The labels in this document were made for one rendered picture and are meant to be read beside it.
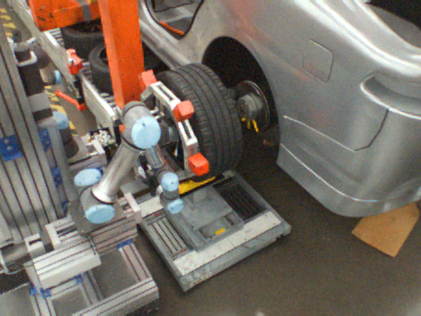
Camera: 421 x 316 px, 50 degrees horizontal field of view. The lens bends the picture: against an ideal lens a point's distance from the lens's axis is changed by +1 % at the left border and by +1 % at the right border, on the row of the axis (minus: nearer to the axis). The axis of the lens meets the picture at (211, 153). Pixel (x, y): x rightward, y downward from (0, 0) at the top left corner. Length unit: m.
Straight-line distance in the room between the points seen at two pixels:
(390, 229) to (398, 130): 1.54
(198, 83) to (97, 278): 1.24
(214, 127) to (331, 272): 1.27
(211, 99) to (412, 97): 0.94
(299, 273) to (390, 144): 1.30
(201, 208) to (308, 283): 0.81
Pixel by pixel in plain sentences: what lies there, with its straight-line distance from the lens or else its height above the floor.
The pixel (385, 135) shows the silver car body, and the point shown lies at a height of 1.31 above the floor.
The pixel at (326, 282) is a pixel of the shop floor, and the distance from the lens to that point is 2.99.
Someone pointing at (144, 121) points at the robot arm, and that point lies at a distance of 1.75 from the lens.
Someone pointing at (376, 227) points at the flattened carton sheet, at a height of 0.01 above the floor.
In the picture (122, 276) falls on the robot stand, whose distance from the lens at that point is 2.72.
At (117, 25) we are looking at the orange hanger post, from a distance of 2.57.
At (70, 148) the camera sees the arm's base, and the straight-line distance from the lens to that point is 2.52.
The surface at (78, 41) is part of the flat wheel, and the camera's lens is 4.49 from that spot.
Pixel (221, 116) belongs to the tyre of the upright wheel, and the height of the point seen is 1.05.
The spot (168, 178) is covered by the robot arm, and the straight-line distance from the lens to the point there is 2.05.
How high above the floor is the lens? 2.43
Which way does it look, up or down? 41 degrees down
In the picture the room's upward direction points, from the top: straight up
